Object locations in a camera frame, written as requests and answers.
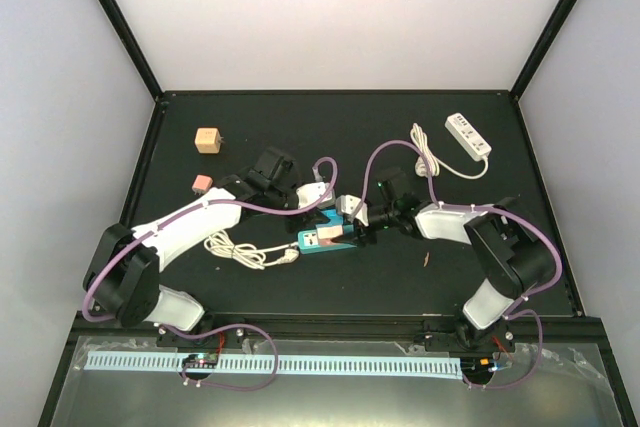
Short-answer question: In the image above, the teal power strip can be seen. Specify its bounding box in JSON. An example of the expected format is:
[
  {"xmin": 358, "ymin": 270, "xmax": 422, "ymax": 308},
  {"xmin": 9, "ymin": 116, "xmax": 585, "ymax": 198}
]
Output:
[{"xmin": 297, "ymin": 225, "xmax": 353, "ymax": 255}]

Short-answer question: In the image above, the blue cube adapter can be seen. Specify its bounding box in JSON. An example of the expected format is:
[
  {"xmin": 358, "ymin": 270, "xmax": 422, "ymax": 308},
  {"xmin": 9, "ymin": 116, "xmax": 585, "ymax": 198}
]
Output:
[{"xmin": 322, "ymin": 209, "xmax": 344, "ymax": 226}]

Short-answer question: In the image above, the teal strip white cable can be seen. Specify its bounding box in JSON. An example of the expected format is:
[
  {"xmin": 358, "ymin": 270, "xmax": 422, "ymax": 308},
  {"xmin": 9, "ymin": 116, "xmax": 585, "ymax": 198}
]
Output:
[{"xmin": 203, "ymin": 228, "xmax": 302, "ymax": 271}]

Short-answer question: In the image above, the white power strip cable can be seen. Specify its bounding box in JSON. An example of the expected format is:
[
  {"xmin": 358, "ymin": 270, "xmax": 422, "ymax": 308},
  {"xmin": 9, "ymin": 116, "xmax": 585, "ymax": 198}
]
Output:
[{"xmin": 409, "ymin": 121, "xmax": 491, "ymax": 181}]

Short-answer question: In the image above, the small pink cube adapter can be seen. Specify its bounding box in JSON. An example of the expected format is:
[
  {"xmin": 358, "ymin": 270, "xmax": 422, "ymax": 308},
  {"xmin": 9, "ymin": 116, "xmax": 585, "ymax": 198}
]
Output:
[{"xmin": 192, "ymin": 174, "xmax": 213, "ymax": 195}]

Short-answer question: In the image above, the white power strip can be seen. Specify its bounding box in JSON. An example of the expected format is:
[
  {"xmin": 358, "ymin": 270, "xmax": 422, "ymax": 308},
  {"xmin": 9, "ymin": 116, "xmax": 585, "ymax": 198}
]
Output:
[{"xmin": 445, "ymin": 113, "xmax": 492, "ymax": 162}]

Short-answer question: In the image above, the large orange cube adapter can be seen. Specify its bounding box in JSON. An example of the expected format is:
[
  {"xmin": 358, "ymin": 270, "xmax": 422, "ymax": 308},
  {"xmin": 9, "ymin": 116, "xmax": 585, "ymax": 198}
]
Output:
[{"xmin": 194, "ymin": 127, "xmax": 223, "ymax": 155}]

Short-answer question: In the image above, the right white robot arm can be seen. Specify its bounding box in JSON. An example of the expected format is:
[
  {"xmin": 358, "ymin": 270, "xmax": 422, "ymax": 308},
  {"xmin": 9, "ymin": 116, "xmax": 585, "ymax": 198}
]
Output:
[{"xmin": 334, "ymin": 168, "xmax": 562, "ymax": 350}]

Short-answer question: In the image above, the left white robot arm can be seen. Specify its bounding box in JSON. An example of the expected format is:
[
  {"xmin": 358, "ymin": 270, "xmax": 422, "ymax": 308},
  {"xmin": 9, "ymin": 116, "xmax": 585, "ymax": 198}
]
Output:
[{"xmin": 81, "ymin": 148, "xmax": 338, "ymax": 346}]

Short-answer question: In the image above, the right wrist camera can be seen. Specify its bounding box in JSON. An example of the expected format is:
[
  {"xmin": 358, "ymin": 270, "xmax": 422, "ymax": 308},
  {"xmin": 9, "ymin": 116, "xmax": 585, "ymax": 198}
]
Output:
[{"xmin": 335, "ymin": 195, "xmax": 369, "ymax": 226}]

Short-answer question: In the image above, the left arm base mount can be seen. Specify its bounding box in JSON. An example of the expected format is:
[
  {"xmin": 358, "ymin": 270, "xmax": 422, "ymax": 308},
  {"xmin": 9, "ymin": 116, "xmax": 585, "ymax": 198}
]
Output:
[{"xmin": 157, "ymin": 313, "xmax": 248, "ymax": 351}]

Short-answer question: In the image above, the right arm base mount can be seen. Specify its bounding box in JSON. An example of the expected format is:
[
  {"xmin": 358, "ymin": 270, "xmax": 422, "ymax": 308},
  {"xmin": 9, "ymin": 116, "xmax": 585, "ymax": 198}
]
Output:
[{"xmin": 414, "ymin": 316, "xmax": 515, "ymax": 356}]

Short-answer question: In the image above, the light blue slotted cable duct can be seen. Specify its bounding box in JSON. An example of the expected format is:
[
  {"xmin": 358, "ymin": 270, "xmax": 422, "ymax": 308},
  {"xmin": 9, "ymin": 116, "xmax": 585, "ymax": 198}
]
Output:
[{"xmin": 84, "ymin": 351, "xmax": 463, "ymax": 380}]

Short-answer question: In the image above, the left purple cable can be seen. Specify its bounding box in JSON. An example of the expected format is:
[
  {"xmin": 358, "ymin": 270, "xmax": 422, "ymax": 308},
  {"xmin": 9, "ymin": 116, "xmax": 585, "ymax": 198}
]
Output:
[{"xmin": 81, "ymin": 156, "xmax": 339, "ymax": 392}]

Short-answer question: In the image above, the purple cable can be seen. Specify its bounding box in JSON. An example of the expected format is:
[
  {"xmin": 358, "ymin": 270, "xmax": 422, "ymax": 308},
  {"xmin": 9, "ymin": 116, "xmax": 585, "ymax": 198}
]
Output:
[
  {"xmin": 81, "ymin": 156, "xmax": 339, "ymax": 392},
  {"xmin": 362, "ymin": 139, "xmax": 562, "ymax": 391}
]

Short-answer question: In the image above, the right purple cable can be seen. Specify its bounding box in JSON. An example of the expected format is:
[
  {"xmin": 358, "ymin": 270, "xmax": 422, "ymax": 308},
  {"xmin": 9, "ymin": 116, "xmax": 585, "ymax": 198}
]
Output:
[{"xmin": 362, "ymin": 139, "xmax": 562, "ymax": 391}]

